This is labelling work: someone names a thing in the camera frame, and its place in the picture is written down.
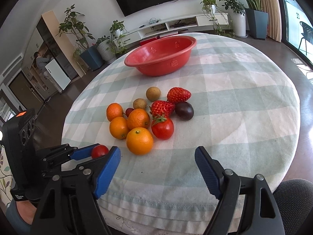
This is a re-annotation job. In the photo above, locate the small red cherry tomato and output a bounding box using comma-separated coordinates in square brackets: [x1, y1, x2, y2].
[91, 145, 109, 159]

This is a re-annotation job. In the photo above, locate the large front orange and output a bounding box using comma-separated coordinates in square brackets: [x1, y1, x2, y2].
[126, 127, 154, 155]

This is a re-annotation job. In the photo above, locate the small orange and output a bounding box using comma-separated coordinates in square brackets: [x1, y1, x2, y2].
[106, 103, 124, 121]

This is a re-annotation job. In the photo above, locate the dark red cherry tomato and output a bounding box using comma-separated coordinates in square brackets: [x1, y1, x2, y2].
[125, 108, 134, 117]

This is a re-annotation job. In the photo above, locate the large red tomato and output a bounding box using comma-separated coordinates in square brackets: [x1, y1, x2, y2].
[151, 117, 174, 140]

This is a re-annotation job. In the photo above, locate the dark purple plum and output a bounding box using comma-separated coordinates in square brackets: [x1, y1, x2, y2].
[175, 102, 194, 120]

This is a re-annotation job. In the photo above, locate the brown longan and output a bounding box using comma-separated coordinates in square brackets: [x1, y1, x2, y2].
[133, 98, 148, 110]
[146, 87, 161, 102]

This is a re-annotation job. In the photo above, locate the strawberry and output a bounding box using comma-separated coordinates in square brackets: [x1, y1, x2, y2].
[150, 100, 175, 118]
[167, 87, 192, 104]

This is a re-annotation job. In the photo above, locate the left hand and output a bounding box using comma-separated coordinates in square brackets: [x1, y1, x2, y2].
[5, 200, 37, 235]

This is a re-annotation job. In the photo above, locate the green white checkered tablecloth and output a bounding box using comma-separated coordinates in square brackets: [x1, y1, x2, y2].
[62, 33, 300, 234]

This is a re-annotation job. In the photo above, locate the grey seat cushion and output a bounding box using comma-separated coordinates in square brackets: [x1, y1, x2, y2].
[273, 179, 313, 234]

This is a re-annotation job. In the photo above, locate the wooden cabinet shelving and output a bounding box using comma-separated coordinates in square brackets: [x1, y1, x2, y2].
[22, 11, 85, 99]

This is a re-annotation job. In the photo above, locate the person in background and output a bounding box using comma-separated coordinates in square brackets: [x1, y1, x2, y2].
[34, 52, 53, 79]

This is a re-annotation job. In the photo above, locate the plant ribbed white pot left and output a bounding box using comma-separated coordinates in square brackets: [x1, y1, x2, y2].
[96, 36, 116, 64]

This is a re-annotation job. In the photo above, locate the red plastic colander bowl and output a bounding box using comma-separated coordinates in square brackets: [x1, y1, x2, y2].
[124, 35, 197, 76]

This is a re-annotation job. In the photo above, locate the trailing pothos plant left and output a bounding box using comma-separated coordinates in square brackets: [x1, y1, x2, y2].
[109, 20, 128, 55]

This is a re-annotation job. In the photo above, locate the trailing pothos plant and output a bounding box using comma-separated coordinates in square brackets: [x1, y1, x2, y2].
[200, 0, 235, 38]
[109, 20, 128, 55]

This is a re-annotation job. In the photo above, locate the tall plant blue pot left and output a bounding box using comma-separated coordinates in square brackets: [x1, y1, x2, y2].
[58, 4, 104, 71]

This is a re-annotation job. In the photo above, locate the tall plant blue pot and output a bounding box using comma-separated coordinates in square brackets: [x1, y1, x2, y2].
[58, 4, 104, 71]
[245, 0, 268, 40]

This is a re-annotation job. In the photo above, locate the white tv console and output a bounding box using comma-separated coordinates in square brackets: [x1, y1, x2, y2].
[113, 13, 229, 47]

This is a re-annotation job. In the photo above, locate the trailing pothos plant right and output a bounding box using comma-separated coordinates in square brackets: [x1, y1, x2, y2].
[200, 0, 235, 38]

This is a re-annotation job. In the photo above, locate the tall plant blue pot right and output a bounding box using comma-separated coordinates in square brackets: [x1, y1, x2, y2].
[245, 0, 268, 40]

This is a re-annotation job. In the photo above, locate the bushy plant white pot right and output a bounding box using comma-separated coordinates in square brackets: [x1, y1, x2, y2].
[219, 0, 247, 38]

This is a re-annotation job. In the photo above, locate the black balcony chair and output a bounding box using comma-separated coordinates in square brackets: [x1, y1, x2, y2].
[298, 21, 313, 55]

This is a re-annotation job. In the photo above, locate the beige curtain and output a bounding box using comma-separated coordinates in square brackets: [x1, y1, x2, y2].
[261, 0, 282, 42]

